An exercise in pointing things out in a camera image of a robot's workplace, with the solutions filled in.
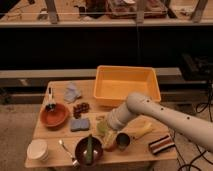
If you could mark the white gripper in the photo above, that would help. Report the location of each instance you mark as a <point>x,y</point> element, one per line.
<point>110,134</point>

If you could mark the orange yellow pepper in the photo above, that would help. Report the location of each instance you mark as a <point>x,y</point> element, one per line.
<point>109,145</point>

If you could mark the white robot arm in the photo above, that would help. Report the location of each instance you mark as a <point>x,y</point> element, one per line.
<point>195,129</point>

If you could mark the yellow plastic tray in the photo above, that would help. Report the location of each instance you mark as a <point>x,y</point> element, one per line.
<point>114,83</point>

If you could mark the small metal cup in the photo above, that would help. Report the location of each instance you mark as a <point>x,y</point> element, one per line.
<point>122,141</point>

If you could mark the green plastic cup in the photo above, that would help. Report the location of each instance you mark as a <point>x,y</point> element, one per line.
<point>102,128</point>

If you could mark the dark maroon bowl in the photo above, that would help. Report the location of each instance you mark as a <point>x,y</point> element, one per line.
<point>81,149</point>

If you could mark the green cucumber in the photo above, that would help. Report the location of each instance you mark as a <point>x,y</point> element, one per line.
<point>89,153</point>

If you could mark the yellow banana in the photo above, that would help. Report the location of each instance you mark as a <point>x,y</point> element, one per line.
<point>146,128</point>

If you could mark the blue sponge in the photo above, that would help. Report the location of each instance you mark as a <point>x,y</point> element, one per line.
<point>80,124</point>

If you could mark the bunch of dark grapes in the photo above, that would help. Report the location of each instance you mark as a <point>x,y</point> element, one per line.
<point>79,109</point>

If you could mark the metal spoon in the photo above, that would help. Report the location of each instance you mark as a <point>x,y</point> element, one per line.
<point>74,160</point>

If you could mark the wooden table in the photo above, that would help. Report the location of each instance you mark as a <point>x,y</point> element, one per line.
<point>136,153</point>

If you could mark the striped brown white block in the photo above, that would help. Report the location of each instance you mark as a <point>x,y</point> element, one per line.
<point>161,145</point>

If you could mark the orange clay bowl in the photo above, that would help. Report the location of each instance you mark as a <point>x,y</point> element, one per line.
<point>56,117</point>

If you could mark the crumpled blue cloth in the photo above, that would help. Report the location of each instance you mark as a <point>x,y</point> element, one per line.
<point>72,93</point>

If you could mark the small black white bottle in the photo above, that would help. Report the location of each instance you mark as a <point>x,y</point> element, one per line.
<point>50,104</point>

